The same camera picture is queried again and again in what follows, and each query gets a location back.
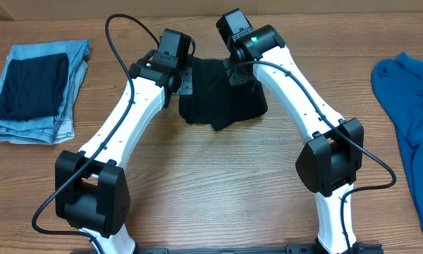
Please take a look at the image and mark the black t-shirt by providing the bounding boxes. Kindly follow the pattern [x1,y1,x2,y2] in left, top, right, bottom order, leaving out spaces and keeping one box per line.
[179,56,268,131]

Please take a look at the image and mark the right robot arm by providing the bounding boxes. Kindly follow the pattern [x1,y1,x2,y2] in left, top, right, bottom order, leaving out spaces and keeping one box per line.
[216,8,364,253]

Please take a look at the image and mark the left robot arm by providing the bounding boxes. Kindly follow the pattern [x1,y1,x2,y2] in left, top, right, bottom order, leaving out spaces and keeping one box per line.
[55,29,195,253]

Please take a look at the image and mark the folded light blue jeans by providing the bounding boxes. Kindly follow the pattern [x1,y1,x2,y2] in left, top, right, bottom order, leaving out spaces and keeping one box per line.
[0,40,90,145]

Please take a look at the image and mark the folded dark navy shirt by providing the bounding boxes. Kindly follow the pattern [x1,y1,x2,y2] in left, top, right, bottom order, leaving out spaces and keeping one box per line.
[0,53,69,121]

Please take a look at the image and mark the blue t-shirt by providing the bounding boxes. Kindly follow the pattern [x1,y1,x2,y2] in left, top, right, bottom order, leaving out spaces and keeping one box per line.
[371,53,423,233]

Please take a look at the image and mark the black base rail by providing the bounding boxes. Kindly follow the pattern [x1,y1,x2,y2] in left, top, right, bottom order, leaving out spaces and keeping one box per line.
[69,243,385,254]

